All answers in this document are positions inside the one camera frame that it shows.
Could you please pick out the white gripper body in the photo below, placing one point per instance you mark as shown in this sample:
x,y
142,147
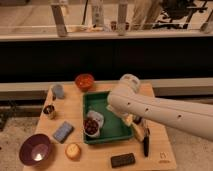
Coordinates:
x,y
126,118

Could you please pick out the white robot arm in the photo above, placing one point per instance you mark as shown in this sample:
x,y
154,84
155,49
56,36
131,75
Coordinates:
x,y
193,118

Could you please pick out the orange bowl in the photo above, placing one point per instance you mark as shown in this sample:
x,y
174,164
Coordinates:
x,y
84,81

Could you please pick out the purple bowl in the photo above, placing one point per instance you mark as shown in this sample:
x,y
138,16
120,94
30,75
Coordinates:
x,y
35,149

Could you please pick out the small dark blue object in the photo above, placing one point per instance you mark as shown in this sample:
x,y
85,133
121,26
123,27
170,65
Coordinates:
x,y
137,119

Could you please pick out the green plastic tray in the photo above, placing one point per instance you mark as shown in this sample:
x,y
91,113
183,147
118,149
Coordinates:
x,y
113,128

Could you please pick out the yellow banana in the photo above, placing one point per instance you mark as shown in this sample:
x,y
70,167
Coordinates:
x,y
138,132

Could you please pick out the black rectangular block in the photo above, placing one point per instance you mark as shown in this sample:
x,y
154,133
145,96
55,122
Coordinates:
x,y
122,160

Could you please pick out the round yellow pastry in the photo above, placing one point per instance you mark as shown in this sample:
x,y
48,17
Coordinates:
x,y
73,151

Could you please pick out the blue sponge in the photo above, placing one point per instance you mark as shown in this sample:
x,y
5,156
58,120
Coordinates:
x,y
64,130

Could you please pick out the light blue cup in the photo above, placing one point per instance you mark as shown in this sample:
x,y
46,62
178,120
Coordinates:
x,y
57,91

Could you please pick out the small metal can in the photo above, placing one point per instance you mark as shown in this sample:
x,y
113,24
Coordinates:
x,y
49,111

